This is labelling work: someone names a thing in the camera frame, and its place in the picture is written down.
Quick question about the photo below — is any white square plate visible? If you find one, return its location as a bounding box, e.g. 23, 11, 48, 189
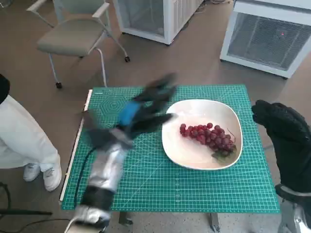
161, 99, 244, 171

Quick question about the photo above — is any person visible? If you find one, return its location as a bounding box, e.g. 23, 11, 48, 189
0, 73, 63, 193

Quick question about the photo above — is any white mesh cabinet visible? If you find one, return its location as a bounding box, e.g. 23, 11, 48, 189
219, 0, 311, 80
112, 0, 205, 46

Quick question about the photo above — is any grey chair with white frame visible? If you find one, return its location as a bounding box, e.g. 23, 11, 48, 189
26, 0, 131, 89

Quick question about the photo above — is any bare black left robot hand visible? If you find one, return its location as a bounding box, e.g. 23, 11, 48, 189
116, 72, 179, 141

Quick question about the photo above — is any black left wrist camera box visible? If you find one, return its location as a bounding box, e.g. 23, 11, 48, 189
83, 111, 118, 149

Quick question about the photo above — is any green cutting mat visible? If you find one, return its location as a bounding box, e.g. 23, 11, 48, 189
59, 84, 281, 215

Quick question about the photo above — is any metal table clamp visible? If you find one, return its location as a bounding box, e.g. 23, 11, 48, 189
118, 211, 133, 225
209, 213, 221, 233

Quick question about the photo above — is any black stand leg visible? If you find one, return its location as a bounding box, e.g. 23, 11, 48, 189
0, 210, 53, 217

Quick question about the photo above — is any red toy grape bunch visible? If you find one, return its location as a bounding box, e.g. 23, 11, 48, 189
179, 122, 238, 163

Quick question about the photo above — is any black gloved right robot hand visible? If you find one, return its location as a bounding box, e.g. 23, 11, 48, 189
251, 99, 311, 193

